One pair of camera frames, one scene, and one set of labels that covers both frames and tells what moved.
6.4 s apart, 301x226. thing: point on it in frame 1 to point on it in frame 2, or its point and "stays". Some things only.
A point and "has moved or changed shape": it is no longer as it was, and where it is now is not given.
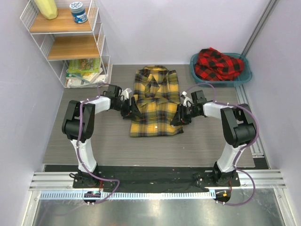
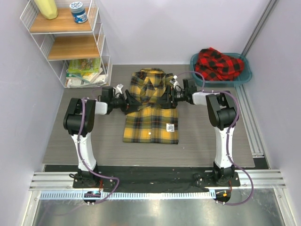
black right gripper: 179,117 to 168,103
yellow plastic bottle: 48,8 stays
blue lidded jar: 79,13 stays
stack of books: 84,74 stays
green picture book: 84,65 stays
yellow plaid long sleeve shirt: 157,96 has moved or changed shape
